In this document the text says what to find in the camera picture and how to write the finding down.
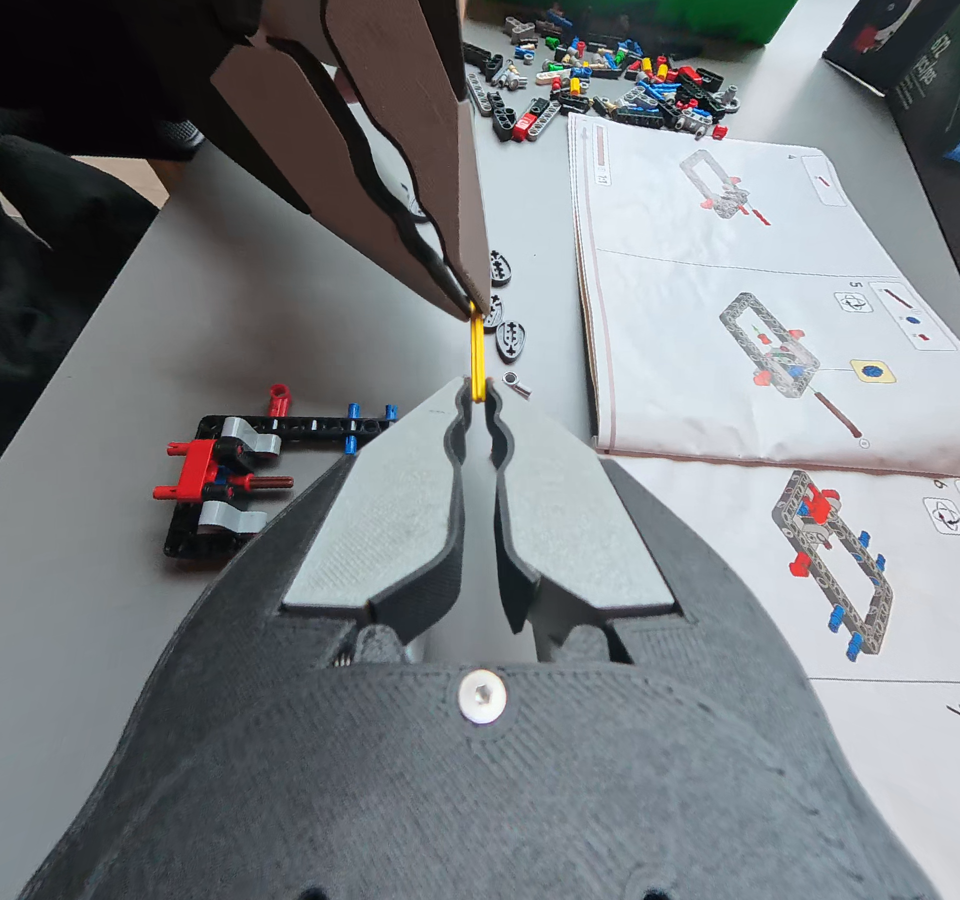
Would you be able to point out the dark oval lego piece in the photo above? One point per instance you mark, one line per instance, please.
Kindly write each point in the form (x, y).
(500, 267)
(493, 312)
(512, 339)

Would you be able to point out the pile of loose lego pieces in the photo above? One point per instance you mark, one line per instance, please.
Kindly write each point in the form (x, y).
(600, 82)

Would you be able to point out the small light grey lego connector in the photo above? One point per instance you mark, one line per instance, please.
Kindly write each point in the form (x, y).
(517, 384)

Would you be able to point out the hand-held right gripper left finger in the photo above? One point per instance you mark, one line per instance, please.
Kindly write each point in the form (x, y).
(382, 517)

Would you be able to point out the white lego instruction booklet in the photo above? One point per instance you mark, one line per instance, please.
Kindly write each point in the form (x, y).
(712, 239)

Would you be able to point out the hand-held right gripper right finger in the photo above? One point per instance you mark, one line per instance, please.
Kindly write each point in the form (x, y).
(585, 532)

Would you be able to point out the person's black clothing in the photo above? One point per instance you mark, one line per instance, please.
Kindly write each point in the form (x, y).
(60, 277)

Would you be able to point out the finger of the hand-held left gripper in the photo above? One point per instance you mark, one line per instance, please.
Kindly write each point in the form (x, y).
(300, 134)
(405, 52)

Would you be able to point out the yellow lego axle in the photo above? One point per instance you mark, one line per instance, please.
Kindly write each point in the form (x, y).
(477, 352)

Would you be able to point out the black lego frame assembly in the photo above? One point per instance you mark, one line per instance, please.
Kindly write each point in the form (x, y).
(307, 426)

